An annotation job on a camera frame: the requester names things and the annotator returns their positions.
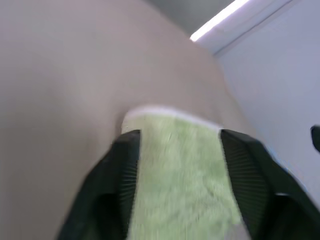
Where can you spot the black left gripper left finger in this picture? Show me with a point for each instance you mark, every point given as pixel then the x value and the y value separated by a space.
pixel 105 190

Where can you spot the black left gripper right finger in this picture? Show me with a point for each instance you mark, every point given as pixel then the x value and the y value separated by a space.
pixel 262 190

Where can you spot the green towel with white trim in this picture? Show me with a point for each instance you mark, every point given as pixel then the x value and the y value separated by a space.
pixel 180 175

